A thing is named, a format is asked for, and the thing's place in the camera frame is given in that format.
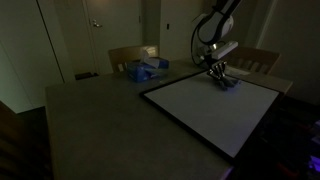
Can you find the wooden chair with slatted back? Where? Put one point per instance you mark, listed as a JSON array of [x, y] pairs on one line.
[[252, 59]]

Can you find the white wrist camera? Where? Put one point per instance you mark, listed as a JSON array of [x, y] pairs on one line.
[[225, 49]]

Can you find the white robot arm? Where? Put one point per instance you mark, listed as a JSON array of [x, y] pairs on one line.
[[208, 32]]

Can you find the white board with black frame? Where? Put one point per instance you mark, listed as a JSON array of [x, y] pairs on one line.
[[225, 118]]

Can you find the blue tissue box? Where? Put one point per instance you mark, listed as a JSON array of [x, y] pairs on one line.
[[147, 67]]

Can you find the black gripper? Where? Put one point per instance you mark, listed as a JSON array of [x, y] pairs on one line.
[[216, 69]]

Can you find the wooden chair near tissue box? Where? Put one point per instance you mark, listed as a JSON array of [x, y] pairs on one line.
[[120, 56]]

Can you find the silver door handle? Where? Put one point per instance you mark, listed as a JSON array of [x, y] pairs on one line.
[[95, 24]]

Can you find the white paper sheet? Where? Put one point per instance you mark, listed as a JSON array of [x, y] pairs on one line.
[[234, 71]]

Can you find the blue cloth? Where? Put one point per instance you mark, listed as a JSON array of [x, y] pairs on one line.
[[232, 83]]

